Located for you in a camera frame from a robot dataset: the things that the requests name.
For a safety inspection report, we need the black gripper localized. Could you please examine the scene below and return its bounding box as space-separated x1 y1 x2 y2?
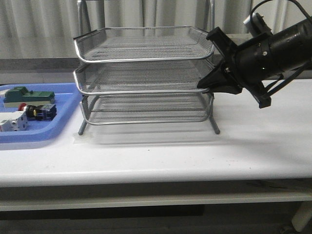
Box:
197 27 285 108

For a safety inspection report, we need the silver mesh tray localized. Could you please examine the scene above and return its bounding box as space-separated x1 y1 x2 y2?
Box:
73 59 213 95
80 93 214 125
74 26 214 63

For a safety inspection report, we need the red emergency stop button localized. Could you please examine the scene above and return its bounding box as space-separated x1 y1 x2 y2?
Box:
18 103 57 121

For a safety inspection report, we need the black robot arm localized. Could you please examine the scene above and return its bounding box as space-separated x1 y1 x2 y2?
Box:
197 19 312 108

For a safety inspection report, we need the blue plastic tray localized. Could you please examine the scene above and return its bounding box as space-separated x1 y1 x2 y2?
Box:
0 83 82 144

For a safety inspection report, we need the white table leg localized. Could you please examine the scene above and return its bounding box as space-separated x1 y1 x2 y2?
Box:
291 201 312 232

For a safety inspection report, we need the dark stone counter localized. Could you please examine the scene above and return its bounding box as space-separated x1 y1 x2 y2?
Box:
0 32 312 73

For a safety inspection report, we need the green terminal block module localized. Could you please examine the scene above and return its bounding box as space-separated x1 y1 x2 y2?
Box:
3 86 55 108

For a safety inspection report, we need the white circuit breaker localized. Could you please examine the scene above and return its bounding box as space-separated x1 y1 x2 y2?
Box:
0 111 28 132

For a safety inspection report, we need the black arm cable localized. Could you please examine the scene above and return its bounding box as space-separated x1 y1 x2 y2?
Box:
250 0 312 96

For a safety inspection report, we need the silver rack frame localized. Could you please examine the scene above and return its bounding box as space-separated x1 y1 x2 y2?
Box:
77 0 220 134

